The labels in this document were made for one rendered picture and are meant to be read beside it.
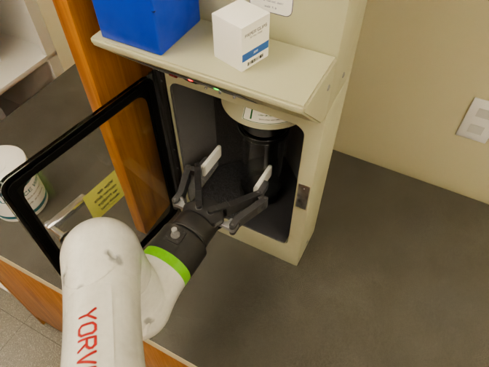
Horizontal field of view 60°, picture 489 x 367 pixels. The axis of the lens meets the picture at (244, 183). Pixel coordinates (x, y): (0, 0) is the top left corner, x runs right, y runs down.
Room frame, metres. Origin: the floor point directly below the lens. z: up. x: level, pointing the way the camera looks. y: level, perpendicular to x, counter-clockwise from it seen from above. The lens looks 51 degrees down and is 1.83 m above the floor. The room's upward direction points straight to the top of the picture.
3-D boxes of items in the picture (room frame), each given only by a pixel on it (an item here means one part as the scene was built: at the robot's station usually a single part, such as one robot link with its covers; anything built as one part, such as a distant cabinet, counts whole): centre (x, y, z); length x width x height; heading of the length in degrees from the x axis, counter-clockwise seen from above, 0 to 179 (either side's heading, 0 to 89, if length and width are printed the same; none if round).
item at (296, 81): (0.50, 0.05, 1.46); 0.32 x 0.12 x 0.10; 63
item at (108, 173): (0.48, 0.25, 1.19); 0.30 x 0.01 x 0.40; 145
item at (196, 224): (0.44, 0.08, 1.18); 0.09 x 0.08 x 0.07; 152
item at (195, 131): (0.66, -0.04, 1.19); 0.26 x 0.24 x 0.35; 63
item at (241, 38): (0.48, 0.00, 1.54); 0.05 x 0.05 x 0.06; 46
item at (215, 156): (0.59, 0.07, 1.18); 0.07 x 0.01 x 0.03; 152
